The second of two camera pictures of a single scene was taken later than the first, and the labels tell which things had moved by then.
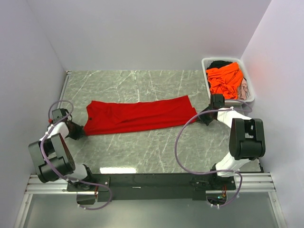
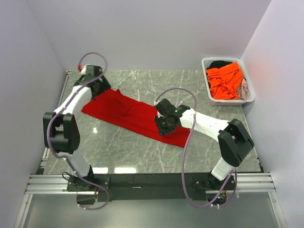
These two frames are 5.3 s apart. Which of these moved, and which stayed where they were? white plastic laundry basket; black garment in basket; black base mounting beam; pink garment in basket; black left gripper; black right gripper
Moved: black right gripper; black left gripper
Stayed: black garment in basket; pink garment in basket; black base mounting beam; white plastic laundry basket
